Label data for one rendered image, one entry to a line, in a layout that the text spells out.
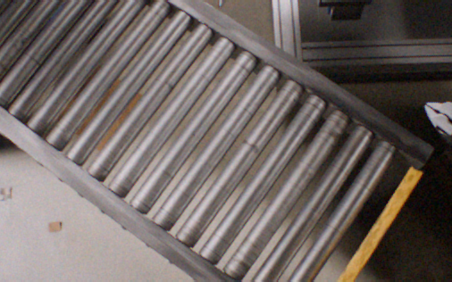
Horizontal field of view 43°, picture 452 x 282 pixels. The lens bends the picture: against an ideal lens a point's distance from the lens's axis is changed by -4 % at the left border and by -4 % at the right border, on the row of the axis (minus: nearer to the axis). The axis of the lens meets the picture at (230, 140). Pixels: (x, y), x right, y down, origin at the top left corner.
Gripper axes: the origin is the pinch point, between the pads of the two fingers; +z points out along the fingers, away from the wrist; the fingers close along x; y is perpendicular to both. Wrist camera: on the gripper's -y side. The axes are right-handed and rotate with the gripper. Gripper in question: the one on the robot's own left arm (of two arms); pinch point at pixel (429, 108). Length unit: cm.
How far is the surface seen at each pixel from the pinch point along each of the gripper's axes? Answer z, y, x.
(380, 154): 3.9, 3.0, 17.4
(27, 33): 92, 3, 41
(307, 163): 16.4, 3.0, 28.7
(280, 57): 35.7, 3.2, 11.2
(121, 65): 66, 2, 34
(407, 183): -4.5, 5.0, 20.1
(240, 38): 46.3, 3.3, 12.6
